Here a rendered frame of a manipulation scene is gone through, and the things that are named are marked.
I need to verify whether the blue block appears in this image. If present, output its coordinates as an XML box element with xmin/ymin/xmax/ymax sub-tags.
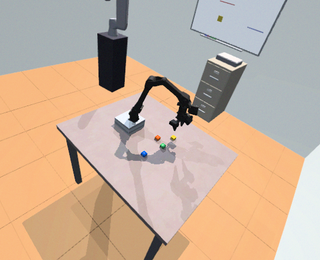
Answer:
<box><xmin>140</xmin><ymin>151</ymin><xmax>147</xmax><ymax>157</ymax></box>

